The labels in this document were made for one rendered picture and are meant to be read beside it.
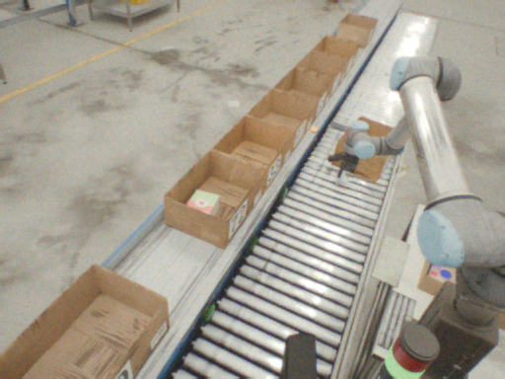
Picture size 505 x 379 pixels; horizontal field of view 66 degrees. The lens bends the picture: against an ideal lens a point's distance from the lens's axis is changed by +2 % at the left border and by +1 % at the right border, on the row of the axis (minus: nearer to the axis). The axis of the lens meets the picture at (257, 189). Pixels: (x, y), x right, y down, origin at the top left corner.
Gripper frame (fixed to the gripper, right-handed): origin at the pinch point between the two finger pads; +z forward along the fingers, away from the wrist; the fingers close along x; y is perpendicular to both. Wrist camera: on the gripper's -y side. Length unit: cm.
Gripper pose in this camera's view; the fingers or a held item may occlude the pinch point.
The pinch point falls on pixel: (338, 178)
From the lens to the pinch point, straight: 223.6
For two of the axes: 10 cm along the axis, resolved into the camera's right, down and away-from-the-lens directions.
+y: 9.1, 3.4, -2.5
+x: 4.1, -5.6, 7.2
